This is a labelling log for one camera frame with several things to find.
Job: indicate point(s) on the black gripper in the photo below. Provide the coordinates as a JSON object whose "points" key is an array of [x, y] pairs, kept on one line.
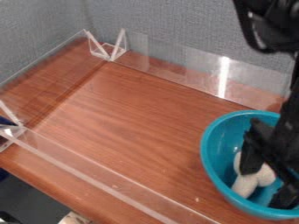
{"points": [[275, 146]]}

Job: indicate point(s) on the white toy mushroom brown cap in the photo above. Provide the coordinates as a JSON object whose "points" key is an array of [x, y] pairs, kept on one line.
{"points": [[247, 183]]}

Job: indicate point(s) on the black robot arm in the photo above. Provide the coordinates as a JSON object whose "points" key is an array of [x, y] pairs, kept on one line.
{"points": [[270, 26]]}

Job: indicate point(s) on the clear acrylic back barrier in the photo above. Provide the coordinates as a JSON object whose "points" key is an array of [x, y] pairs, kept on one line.
{"points": [[218, 75]]}

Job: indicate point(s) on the clear acrylic barrier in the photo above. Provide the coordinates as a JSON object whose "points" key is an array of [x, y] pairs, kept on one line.
{"points": [[218, 75], [63, 47], [75, 178]]}

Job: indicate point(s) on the clear acrylic front barrier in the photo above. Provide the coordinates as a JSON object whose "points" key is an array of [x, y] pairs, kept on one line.
{"points": [[75, 178]]}

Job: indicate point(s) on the clear acrylic left barrier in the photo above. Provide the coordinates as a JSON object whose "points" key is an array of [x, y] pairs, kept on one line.
{"points": [[63, 47]]}

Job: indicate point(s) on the clear acrylic corner bracket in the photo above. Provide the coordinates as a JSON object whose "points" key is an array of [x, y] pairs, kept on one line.
{"points": [[104, 50]]}

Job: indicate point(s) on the clear acrylic left bracket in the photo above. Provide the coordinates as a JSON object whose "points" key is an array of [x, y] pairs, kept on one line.
{"points": [[9, 125]]}

